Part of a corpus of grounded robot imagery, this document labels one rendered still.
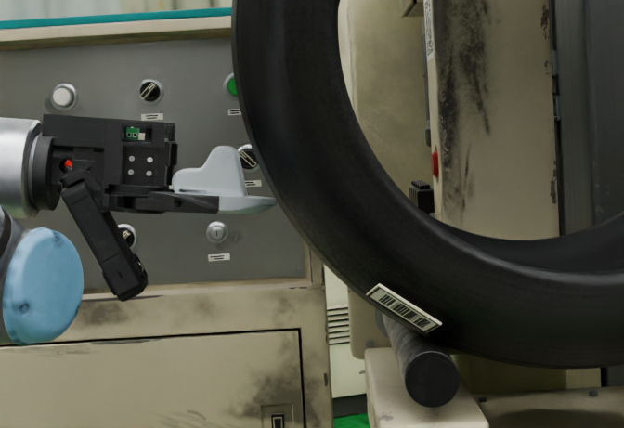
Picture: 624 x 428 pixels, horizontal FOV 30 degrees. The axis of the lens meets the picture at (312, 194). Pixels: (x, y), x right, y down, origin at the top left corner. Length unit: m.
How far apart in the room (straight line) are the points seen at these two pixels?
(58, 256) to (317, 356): 0.70
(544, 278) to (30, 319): 0.40
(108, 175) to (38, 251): 0.13
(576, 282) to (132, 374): 0.81
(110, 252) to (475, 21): 0.51
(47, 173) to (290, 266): 0.64
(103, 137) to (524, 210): 0.51
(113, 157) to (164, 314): 0.60
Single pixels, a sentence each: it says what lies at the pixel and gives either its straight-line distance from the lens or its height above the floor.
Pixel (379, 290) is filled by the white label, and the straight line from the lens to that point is 0.94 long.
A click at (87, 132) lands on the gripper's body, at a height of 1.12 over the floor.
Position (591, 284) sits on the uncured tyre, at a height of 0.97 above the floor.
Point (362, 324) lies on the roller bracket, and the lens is 1.29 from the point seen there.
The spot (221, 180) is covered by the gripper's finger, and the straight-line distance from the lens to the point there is 1.03.
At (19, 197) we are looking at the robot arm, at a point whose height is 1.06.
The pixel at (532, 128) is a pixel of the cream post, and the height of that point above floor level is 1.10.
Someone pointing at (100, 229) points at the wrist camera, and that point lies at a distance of 1.05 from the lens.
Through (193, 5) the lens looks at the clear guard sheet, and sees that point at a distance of 1.61.
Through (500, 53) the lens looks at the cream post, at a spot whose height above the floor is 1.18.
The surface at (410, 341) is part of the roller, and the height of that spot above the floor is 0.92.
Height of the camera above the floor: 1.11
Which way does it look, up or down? 3 degrees down
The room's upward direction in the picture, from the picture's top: 3 degrees counter-clockwise
